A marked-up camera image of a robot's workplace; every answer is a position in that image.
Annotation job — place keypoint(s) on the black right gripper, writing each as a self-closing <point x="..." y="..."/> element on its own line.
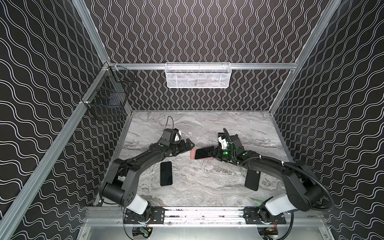
<point x="218" y="151"/>

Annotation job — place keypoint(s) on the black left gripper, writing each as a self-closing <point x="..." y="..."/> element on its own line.
<point x="180" y="145"/>

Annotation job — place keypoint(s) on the black phone purple edge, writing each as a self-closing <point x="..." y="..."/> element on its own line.
<point x="207" y="150"/>

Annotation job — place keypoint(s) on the pink phone case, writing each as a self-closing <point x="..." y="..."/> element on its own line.
<point x="193" y="154"/>

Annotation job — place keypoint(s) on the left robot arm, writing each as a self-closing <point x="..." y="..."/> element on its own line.
<point x="121" y="182"/>

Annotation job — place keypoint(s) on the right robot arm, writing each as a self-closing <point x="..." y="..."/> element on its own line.
<point x="303" y="190"/>

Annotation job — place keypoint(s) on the black phone case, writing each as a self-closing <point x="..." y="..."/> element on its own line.
<point x="252" y="180"/>

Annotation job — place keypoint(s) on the black phone blue edge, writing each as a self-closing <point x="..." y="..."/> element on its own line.
<point x="166" y="174"/>

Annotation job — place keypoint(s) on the aluminium back crossbar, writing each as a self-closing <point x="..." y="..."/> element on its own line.
<point x="187" y="66"/>

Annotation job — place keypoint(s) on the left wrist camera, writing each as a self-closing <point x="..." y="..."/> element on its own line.
<point x="177" y="133"/>

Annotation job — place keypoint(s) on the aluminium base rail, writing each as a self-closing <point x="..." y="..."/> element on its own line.
<point x="173" y="217"/>

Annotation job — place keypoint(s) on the white wire mesh basket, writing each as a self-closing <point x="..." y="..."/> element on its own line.
<point x="216" y="78"/>

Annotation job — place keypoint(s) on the black wire mesh basket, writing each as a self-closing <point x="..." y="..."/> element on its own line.
<point x="110" y="99"/>

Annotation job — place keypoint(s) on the aluminium corner post right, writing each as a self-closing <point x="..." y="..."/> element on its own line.
<point x="314" y="37"/>

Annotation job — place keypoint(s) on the aluminium corner post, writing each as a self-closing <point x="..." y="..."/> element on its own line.
<point x="314" y="37"/>
<point x="90" y="27"/>

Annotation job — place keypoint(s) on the aluminium corner post left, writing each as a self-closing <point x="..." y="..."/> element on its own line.
<point x="90" y="27"/>

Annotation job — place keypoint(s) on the aluminium left side rail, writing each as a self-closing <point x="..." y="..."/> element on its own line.
<point x="20" y="205"/>

